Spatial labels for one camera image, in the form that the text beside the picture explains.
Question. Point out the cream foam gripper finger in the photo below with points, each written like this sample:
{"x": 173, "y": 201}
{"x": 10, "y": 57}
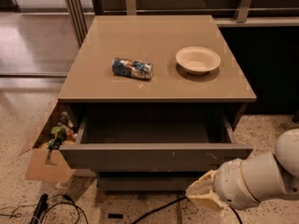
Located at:
{"x": 201, "y": 192}

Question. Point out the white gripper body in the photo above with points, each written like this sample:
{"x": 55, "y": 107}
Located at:
{"x": 230, "y": 181}

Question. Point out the grey top drawer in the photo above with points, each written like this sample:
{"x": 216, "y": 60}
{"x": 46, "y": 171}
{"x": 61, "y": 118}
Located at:
{"x": 166, "y": 145}

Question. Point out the grey drawer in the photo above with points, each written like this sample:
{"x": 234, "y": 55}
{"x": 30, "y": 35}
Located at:
{"x": 166, "y": 145}
{"x": 146, "y": 181}

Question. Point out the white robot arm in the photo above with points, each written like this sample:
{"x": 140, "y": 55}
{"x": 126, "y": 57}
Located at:
{"x": 274, "y": 175}

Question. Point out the grey bottom drawer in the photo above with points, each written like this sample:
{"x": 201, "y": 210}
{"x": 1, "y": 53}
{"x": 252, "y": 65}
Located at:
{"x": 146, "y": 181}

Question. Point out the grey drawer cabinet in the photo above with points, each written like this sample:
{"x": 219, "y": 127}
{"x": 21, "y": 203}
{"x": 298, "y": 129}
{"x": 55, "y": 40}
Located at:
{"x": 93, "y": 91}

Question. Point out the white paper bowl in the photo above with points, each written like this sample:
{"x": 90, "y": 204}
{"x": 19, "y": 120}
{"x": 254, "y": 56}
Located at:
{"x": 198, "y": 60}

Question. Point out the crushed blue soda can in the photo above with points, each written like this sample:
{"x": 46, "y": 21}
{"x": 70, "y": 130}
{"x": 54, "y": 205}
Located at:
{"x": 132, "y": 68}

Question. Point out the colourful snack items in box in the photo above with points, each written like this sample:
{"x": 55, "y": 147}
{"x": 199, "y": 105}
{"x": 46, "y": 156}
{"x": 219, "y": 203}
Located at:
{"x": 63, "y": 133}

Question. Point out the black power strip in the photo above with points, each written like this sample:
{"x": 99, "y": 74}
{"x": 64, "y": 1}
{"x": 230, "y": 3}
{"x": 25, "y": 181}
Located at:
{"x": 40, "y": 208}

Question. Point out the brown cardboard box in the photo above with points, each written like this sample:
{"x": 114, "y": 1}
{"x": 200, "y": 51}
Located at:
{"x": 46, "y": 165}

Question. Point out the metal railing frame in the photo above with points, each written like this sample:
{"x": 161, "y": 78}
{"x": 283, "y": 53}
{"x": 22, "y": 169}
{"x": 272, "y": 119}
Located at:
{"x": 227, "y": 12}

